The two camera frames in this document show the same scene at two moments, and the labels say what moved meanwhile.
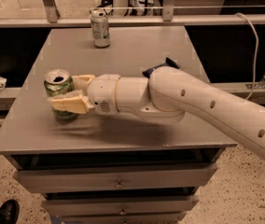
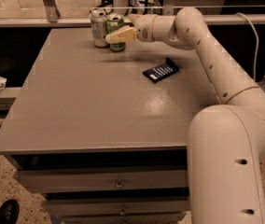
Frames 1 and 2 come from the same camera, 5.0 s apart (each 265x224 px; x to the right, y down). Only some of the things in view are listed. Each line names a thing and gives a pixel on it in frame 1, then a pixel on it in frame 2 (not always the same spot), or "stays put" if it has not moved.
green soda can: [59, 81] -> [114, 21]
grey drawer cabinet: [109, 168] stays put
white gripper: [103, 92] -> [145, 28]
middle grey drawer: [121, 205] stays put
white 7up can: [100, 26] stays put
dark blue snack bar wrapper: [169, 63] stays put
